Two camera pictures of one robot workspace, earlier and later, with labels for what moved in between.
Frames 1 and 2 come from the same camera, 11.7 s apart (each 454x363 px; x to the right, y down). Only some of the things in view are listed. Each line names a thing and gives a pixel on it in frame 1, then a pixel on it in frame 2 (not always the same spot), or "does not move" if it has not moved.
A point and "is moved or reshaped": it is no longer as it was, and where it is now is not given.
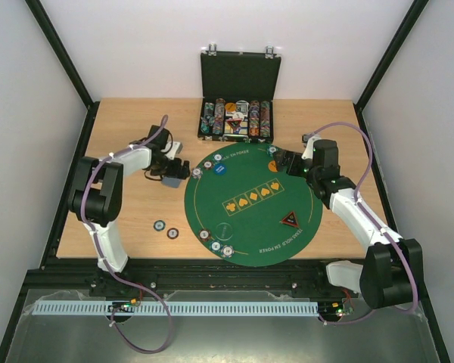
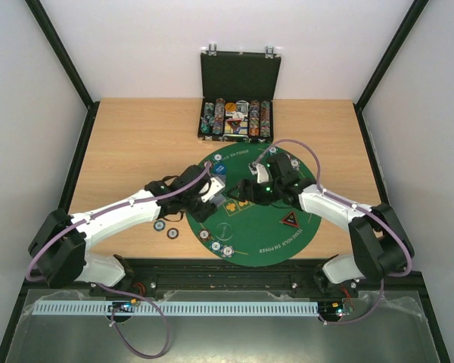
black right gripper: (287, 162) to (247, 191)
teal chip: (216, 246) does not move
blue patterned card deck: (172, 181) is moved or reshaped
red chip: (172, 233) does not move
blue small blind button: (220, 169) does not move
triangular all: (290, 219) does not move
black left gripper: (175, 172) to (202, 216)
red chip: (204, 234) does not move
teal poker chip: (159, 225) does not move
